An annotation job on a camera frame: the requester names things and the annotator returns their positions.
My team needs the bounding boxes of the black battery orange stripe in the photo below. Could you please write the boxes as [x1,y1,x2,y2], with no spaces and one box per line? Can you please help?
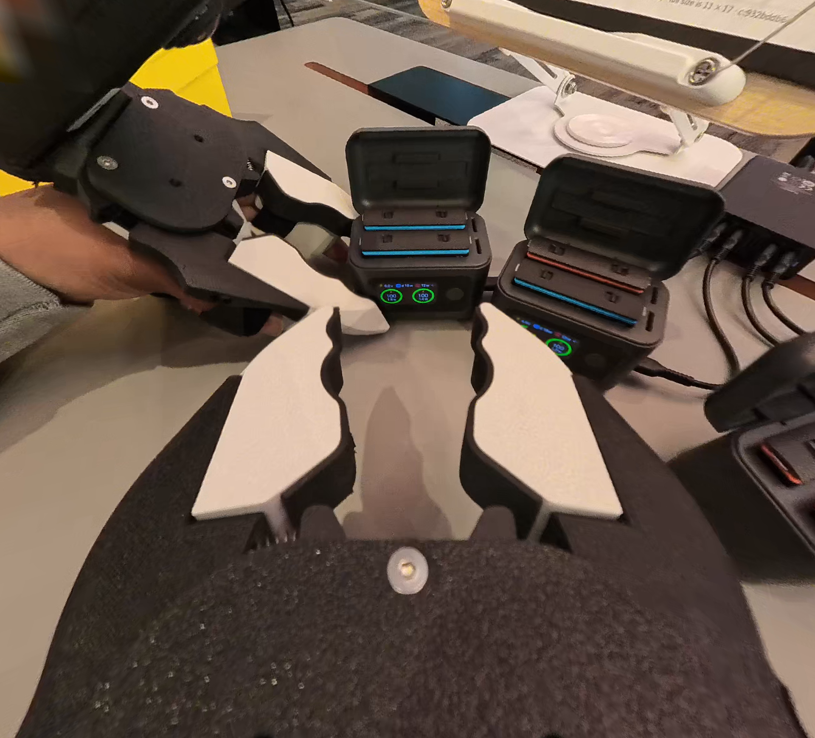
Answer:
[525,248,653,296]
[745,426,815,490]

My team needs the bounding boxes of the person's left hand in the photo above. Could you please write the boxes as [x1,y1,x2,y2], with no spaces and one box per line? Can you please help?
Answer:
[0,184,194,306]

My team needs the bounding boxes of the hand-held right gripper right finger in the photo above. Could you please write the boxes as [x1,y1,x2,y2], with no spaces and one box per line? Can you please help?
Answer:
[460,303,625,524]

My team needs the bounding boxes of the black charging hub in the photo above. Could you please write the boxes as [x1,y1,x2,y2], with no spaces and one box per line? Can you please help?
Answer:
[720,155,815,283]

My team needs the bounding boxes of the wooden instruction board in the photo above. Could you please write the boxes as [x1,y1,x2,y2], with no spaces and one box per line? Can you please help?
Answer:
[414,0,815,138]

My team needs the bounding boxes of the white base mat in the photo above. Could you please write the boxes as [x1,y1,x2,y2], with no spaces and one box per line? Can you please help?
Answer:
[469,86,743,189]

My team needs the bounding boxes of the white clip bar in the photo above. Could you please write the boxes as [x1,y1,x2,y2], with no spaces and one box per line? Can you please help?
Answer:
[440,0,748,106]

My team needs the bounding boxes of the yellow plastic bin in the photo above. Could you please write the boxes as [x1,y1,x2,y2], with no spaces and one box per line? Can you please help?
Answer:
[0,44,236,197]

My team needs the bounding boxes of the black battery charger case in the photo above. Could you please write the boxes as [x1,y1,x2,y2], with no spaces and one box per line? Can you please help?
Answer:
[347,127,494,321]
[669,331,815,586]
[495,155,727,389]

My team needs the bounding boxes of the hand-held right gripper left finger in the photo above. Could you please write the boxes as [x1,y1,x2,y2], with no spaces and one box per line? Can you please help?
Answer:
[191,305,359,524]

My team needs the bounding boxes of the thin grey cord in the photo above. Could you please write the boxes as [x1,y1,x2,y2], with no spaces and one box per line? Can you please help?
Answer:
[707,0,815,76]

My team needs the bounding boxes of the black charging cable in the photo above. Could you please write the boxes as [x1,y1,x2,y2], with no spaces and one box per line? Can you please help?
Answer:
[771,257,815,334]
[739,252,790,350]
[701,242,742,372]
[635,356,695,390]

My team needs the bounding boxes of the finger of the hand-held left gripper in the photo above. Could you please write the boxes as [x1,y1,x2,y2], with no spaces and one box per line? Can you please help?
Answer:
[255,150,360,236]
[233,234,391,339]

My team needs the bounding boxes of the dark flat mat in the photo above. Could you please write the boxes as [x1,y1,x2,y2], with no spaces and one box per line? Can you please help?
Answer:
[370,66,510,127]

